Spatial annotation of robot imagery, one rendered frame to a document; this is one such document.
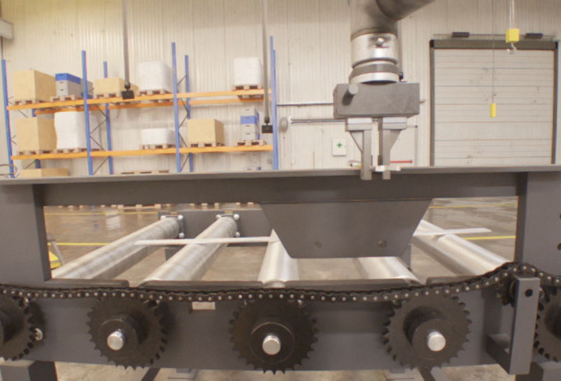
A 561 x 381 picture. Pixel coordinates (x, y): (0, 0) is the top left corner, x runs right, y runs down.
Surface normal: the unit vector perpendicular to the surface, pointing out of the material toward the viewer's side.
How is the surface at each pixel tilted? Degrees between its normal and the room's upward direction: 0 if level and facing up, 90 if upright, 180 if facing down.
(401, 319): 90
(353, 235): 90
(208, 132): 90
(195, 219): 90
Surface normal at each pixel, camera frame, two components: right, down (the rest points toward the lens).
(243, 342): -0.04, 0.10
